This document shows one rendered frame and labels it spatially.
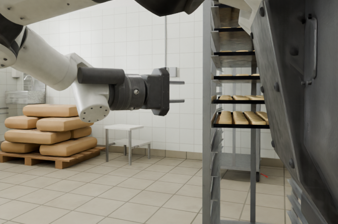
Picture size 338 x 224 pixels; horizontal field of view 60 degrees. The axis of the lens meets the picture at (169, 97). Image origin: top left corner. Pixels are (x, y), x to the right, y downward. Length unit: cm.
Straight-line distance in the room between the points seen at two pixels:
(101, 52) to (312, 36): 431
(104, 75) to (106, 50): 381
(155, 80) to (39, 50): 29
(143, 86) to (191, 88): 317
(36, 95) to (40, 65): 442
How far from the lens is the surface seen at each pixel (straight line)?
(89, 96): 63
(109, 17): 450
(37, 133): 384
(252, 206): 186
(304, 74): 23
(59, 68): 57
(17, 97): 500
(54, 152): 379
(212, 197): 120
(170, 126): 397
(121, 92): 66
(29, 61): 54
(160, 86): 73
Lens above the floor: 91
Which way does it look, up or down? 1 degrees down
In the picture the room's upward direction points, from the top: straight up
